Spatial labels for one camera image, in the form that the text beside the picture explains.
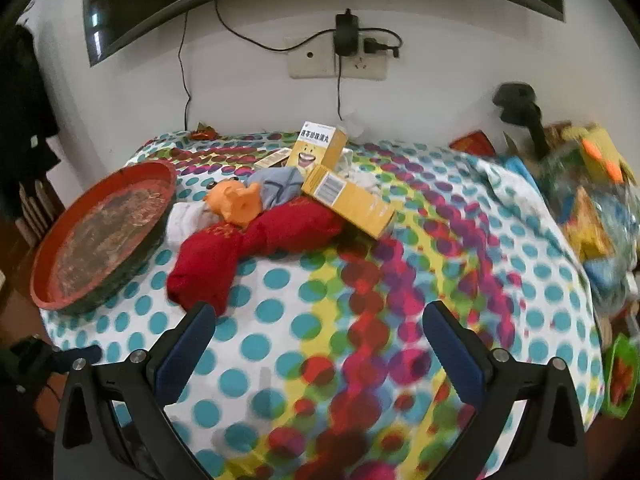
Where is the black stand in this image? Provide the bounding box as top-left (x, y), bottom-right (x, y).
top-left (492, 81), bottom-right (551, 158)

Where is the orange toy pig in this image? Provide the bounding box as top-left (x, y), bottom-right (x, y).
top-left (205, 180), bottom-right (263, 226)

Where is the red sock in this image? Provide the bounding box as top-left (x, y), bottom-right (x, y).
top-left (167, 222), bottom-right (251, 316)
top-left (240, 196), bottom-right (346, 261)

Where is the white wall socket plate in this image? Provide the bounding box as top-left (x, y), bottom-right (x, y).
top-left (286, 35), bottom-right (388, 81)

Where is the dark wooden chair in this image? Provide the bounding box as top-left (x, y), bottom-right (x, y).
top-left (15, 180), bottom-right (66, 251)

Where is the black plug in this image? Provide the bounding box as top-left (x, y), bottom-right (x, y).
top-left (361, 35), bottom-right (401, 58)

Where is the black television cable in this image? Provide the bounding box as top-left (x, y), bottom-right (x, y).
top-left (177, 10), bottom-right (193, 133)

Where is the black curved television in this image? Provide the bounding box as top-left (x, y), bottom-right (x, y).
top-left (82, 0), bottom-right (566, 67)

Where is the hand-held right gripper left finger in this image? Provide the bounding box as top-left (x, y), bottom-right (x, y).
top-left (52, 301), bottom-right (217, 480)

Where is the yellow smiling face box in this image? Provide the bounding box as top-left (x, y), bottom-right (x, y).
top-left (286, 121), bottom-right (348, 181)

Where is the polka dot tablecloth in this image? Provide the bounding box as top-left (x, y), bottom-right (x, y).
top-left (40, 130), bottom-right (606, 480)

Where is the round red tray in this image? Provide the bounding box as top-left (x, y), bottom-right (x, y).
top-left (30, 160), bottom-right (178, 316)

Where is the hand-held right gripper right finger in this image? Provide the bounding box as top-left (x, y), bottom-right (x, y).
top-left (422, 301), bottom-right (588, 480)

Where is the black plug cable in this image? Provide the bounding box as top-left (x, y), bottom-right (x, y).
top-left (215, 0), bottom-right (341, 53)

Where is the green orange packet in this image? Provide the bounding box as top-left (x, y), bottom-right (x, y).
top-left (602, 335), bottom-right (635, 421)

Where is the red packet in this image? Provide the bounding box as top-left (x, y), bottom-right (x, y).
top-left (450, 131), bottom-right (496, 156)

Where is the black power adapter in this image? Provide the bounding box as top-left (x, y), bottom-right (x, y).
top-left (334, 9), bottom-right (362, 58)

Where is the small beige box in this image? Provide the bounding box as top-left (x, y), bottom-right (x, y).
top-left (254, 147), bottom-right (296, 171)

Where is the yellow barcode box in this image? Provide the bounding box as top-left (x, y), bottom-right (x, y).
top-left (301, 165), bottom-right (397, 238)

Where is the dark hanging clothing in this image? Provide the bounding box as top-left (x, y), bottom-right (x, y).
top-left (0, 25), bottom-right (61, 201)

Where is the white sock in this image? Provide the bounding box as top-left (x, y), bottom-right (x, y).
top-left (165, 202), bottom-right (221, 248)

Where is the black adapter cable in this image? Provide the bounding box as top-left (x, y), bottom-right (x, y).
top-left (336, 55), bottom-right (346, 121)

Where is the light blue sock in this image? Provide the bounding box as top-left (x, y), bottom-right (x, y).
top-left (245, 166), bottom-right (307, 211)

